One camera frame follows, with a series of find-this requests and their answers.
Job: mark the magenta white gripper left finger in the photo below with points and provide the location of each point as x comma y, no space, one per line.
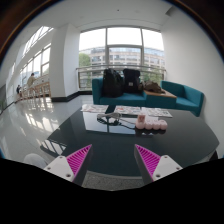
72,167

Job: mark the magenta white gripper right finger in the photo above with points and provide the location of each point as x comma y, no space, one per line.
152,166

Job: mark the newspaper right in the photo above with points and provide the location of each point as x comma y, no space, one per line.
156,112

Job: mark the newspaper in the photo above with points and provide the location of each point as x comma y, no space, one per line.
127,110
156,112
94,108

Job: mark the newspaper left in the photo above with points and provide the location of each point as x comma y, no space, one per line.
94,108

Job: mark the newspaper middle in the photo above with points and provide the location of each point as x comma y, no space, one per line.
127,110

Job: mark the teal sofa left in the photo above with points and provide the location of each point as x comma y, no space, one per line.
127,99

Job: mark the teal sofa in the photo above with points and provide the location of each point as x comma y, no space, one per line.
185,98
127,99

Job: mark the wooden side table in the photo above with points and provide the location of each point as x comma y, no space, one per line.
164,94

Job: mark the teal sofa right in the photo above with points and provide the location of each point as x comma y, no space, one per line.
185,98

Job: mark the brown bag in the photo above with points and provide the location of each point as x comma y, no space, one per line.
152,87

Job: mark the black backpack right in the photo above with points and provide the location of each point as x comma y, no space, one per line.
131,80

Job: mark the black backpack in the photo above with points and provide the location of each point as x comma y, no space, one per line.
112,83
131,80

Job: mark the black backpack left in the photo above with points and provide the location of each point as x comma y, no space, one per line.
112,83

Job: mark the seated person far left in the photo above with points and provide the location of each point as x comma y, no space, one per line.
19,92

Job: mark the person in beige shirt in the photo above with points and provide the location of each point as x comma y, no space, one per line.
30,86

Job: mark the window railing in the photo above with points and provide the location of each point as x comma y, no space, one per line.
88,73

